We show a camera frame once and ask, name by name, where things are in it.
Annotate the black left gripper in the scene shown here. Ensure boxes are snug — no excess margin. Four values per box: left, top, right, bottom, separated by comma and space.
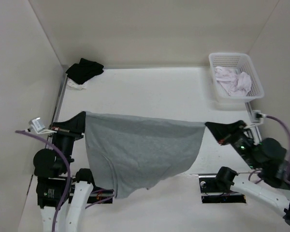
49, 110, 87, 171

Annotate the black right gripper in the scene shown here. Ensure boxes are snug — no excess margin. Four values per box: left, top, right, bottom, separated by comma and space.
204, 118, 259, 168

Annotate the grey tank top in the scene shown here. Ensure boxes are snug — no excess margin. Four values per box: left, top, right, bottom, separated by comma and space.
85, 112, 205, 199

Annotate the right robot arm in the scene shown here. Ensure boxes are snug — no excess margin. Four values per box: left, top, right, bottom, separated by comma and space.
205, 120, 290, 226

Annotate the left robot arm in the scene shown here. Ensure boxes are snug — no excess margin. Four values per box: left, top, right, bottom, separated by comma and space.
30, 112, 99, 232

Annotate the folded white tank top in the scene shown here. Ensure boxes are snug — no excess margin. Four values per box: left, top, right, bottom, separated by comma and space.
67, 79, 88, 90

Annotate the pink tank top in basket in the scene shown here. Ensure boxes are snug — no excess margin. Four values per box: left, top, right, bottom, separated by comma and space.
215, 66, 252, 97

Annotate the folded black tank top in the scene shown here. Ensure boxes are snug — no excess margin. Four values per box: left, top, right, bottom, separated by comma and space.
66, 58, 104, 85

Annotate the white plastic laundry basket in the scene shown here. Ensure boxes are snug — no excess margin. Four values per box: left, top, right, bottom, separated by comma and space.
208, 53, 264, 104

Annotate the right metal table rail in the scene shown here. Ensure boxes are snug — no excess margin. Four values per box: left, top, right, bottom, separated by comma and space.
245, 102, 262, 144

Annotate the metal table rail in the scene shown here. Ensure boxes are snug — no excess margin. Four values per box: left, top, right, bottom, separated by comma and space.
50, 65, 69, 126
245, 102, 262, 144

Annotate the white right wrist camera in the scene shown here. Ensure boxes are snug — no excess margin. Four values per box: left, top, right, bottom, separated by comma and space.
245, 110, 267, 129

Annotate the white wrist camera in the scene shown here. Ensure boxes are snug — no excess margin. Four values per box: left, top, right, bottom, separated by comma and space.
245, 110, 267, 129
29, 117, 49, 134

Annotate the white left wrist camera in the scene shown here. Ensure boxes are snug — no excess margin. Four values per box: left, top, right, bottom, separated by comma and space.
29, 117, 49, 134

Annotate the left metal table rail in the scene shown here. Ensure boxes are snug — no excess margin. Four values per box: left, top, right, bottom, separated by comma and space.
50, 65, 69, 126

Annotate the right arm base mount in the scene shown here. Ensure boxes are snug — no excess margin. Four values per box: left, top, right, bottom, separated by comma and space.
199, 175, 247, 203

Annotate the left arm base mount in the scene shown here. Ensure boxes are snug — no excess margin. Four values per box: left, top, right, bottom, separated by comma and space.
87, 189, 113, 204

